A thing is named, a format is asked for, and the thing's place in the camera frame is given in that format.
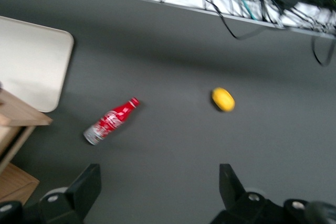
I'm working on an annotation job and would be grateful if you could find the yellow lemon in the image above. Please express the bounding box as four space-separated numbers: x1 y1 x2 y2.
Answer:
211 87 236 113

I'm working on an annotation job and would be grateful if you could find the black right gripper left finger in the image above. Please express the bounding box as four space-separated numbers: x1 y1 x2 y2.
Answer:
0 163 102 224

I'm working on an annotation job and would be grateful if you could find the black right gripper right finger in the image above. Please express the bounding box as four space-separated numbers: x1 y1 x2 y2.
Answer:
209 163 313 224

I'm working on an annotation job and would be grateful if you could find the red cola bottle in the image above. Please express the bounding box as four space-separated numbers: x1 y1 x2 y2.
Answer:
83 97 141 146

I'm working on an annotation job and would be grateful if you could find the looped black cable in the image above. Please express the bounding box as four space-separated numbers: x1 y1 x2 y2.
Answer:
310 34 336 68

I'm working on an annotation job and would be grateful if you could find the white rounded plastic tray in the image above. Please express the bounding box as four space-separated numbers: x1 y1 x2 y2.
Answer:
0 15 75 113

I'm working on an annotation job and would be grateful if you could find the long black cable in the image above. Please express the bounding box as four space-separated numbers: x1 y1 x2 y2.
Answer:
149 0 267 40

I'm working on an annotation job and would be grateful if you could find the light wooden drawer cabinet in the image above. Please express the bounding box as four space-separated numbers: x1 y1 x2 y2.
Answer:
0 84 54 206

